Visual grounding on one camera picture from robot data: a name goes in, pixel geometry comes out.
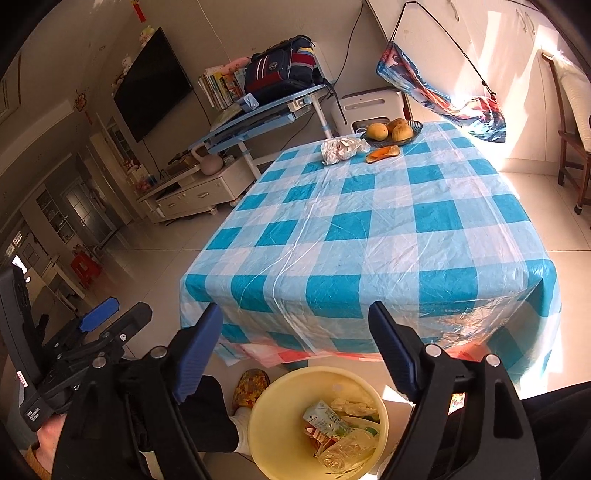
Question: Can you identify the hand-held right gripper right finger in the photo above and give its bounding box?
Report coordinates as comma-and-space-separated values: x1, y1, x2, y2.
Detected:
368, 301, 542, 480

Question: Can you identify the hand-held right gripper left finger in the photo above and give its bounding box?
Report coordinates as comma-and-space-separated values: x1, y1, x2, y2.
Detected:
51, 302, 224, 480

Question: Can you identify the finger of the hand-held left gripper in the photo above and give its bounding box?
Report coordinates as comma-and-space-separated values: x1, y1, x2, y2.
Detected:
45, 302, 154, 398
41, 298, 122, 358

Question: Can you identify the white tissue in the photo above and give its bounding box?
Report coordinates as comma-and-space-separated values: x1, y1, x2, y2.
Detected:
330, 398, 378, 419

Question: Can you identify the white green drink carton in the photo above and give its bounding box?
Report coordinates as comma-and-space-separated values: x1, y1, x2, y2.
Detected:
302, 401, 352, 437

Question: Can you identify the yellow plastic bin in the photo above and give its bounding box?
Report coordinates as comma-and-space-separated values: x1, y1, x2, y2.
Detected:
247, 366, 390, 480

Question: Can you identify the clear plastic bottle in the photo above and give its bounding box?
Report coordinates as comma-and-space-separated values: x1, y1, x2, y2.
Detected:
316, 427, 380, 472

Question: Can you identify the person's yellow-sleeved left forearm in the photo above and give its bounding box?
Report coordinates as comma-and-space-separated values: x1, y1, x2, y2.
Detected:
21, 450, 55, 480

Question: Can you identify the person's left hand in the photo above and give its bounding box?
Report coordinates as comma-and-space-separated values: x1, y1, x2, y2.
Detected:
36, 413, 66, 459

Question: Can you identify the red plastic stool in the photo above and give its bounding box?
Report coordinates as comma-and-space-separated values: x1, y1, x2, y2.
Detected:
69, 253, 103, 289

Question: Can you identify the person's left leg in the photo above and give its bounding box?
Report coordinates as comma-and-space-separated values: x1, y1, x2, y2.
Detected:
184, 375, 242, 456

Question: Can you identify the person's leg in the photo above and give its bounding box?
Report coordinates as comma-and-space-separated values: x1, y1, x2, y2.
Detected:
519, 382, 591, 480
184, 375, 242, 456

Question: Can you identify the white sock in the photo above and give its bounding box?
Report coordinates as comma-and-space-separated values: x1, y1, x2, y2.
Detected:
228, 412, 254, 457

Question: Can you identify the blue checked plastic tablecloth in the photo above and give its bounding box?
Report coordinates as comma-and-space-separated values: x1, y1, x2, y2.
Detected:
179, 121, 563, 398

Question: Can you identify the white television cabinet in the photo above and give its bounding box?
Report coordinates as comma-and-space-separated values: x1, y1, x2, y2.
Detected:
136, 159, 257, 225

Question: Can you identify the pink ceramic jug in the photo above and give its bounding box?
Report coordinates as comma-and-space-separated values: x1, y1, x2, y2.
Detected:
191, 145, 224, 176

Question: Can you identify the person's right leg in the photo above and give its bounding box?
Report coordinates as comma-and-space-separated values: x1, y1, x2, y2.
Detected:
519, 382, 591, 480

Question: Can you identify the orange fruit peel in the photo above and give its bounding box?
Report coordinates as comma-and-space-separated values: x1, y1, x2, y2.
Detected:
365, 145, 400, 165

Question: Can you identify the crumpled foil wrapper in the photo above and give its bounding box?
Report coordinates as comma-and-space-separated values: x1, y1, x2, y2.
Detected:
320, 136, 371, 166

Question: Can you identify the dark fruit bowl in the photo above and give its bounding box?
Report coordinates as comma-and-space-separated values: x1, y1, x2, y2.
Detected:
359, 119, 424, 147

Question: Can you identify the black flat television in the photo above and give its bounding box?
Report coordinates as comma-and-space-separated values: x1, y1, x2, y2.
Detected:
113, 27, 194, 144

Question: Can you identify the blue study desk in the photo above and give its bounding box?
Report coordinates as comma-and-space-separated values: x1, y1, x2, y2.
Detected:
196, 83, 339, 182

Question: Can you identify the white box appliance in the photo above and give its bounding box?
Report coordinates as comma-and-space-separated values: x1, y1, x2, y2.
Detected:
331, 88, 408, 139

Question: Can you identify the stack of books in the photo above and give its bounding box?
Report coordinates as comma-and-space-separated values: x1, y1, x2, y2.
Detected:
198, 65, 248, 112

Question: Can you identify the wooden chair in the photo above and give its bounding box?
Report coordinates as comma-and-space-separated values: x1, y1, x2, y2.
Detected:
542, 50, 591, 216

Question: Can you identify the hanging printed cloth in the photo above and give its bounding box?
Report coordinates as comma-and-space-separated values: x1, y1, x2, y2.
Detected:
376, 39, 507, 144

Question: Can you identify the pink plush toy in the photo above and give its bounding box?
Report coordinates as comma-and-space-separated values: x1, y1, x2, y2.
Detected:
222, 56, 253, 75

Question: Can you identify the dark striped backpack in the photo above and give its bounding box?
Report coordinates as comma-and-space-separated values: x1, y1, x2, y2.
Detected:
243, 36, 325, 106

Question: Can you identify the white ribbed chair cushion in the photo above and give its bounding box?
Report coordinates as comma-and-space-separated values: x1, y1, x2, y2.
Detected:
551, 55, 591, 154

